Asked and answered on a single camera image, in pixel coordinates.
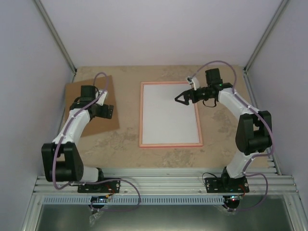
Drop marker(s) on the right controller circuit board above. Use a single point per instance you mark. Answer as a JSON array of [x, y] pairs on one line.
[[234, 197]]

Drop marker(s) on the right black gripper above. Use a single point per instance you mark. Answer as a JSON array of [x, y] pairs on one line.
[[186, 94]]

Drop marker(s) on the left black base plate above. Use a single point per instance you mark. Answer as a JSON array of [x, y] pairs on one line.
[[110, 187]]

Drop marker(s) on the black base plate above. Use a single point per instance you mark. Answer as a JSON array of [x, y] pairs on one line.
[[110, 187], [218, 185]]

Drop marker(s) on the aluminium corner post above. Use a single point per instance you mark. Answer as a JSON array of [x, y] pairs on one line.
[[270, 27], [48, 22]]

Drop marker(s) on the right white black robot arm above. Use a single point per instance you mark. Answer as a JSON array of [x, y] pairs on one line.
[[253, 135]]

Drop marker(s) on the aluminium mounting rail bed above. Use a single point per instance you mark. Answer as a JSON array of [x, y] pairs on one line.
[[188, 181]]

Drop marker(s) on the right aluminium corner post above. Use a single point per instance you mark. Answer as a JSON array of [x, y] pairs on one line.
[[270, 27]]

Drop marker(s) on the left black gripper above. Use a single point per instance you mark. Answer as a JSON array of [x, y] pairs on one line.
[[104, 113]]

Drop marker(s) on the pink wooden picture frame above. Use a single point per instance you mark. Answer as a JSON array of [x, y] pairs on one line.
[[201, 125]]

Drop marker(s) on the landscape photo print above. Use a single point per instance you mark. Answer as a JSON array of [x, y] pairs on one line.
[[168, 115]]

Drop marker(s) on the left aluminium corner post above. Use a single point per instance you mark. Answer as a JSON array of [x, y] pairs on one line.
[[48, 22]]

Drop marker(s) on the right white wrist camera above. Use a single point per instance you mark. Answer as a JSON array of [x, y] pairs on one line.
[[193, 81]]

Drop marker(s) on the slotted blue cable duct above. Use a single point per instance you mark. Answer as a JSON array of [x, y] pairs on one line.
[[135, 200]]

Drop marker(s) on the brown cardboard backing board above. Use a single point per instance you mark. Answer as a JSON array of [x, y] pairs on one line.
[[96, 125]]

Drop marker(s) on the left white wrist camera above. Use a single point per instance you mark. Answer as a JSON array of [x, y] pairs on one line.
[[102, 97]]

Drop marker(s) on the left controller circuit board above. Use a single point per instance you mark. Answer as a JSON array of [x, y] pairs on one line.
[[101, 199]]

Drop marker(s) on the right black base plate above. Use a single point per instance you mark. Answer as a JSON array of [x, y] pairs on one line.
[[218, 185]]

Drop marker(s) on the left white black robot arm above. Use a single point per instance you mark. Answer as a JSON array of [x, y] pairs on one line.
[[61, 160]]

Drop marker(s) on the controller circuit board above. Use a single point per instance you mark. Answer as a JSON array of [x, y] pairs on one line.
[[234, 197], [101, 199]]

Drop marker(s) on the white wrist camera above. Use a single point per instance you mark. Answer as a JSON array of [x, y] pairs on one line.
[[193, 81], [102, 97]]

